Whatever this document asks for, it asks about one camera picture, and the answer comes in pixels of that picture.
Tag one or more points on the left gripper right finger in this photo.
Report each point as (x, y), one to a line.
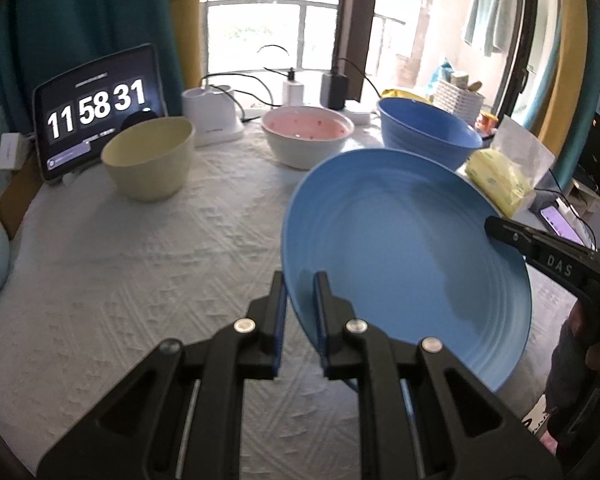
(423, 414)

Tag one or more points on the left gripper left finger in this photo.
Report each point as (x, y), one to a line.
(178, 413)

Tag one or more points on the smaller blue plate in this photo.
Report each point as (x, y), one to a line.
(402, 239)

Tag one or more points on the white pink strawberry bowl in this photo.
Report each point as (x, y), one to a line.
(301, 137)

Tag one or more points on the operator right hand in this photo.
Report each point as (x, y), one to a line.
(574, 368)

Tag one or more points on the smartphone with lit screen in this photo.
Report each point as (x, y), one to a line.
(556, 222)

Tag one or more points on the yellow tissue pack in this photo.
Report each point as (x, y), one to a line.
(510, 167)

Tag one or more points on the white textured table cloth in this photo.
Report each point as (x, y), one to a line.
(97, 281)

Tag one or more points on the white perforated basket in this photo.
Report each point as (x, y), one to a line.
(460, 103)

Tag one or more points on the large blue bowl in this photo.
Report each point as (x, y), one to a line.
(425, 130)

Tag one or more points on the yellow bowl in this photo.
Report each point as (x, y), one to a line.
(150, 161)

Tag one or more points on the yellow duck wet wipes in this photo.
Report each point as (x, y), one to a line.
(402, 94)

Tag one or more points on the hanging teal towel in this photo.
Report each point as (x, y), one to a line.
(489, 26)

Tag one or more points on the white desk lamp base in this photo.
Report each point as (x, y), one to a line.
(214, 113)

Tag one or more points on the black charger block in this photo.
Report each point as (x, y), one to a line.
(334, 90)

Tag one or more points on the tablet showing clock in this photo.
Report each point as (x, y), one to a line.
(77, 112)

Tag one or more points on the white charger plug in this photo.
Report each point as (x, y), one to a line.
(293, 90)

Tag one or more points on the teal curtain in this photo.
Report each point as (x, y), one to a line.
(40, 39)

